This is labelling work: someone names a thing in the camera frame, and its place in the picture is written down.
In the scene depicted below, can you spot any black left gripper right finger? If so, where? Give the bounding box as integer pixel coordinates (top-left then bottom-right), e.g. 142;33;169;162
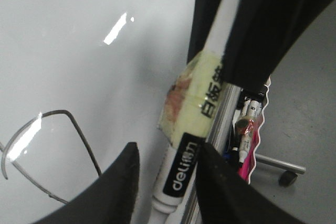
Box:
195;141;323;224

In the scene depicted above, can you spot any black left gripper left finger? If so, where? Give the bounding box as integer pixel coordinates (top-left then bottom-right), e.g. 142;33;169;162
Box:
35;142;139;223

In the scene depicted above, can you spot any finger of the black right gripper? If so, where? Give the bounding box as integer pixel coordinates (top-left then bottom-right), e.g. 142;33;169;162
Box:
186;0;221;63
222;0;334;92

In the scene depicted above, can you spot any white black whiteboard marker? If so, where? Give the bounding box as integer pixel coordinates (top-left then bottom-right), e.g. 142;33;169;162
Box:
149;0;240;223

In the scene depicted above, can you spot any yellowish tape wad with red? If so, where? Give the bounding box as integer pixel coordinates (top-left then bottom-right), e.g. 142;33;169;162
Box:
158;51;225;149

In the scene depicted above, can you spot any white whiteboard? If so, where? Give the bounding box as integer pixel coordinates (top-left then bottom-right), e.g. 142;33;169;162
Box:
1;0;195;223

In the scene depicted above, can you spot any grey chair base with caster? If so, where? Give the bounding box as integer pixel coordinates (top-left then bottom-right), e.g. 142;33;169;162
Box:
255;154;307;188

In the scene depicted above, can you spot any spare white marker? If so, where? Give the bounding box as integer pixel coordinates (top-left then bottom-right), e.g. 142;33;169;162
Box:
235;99;260;167

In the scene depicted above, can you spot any pink plastic marker bag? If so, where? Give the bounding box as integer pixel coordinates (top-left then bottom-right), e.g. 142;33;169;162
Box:
223;79;271;184

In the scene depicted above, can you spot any aluminium whiteboard tray frame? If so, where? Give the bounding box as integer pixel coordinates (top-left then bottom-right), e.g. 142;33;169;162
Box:
181;84;241;224

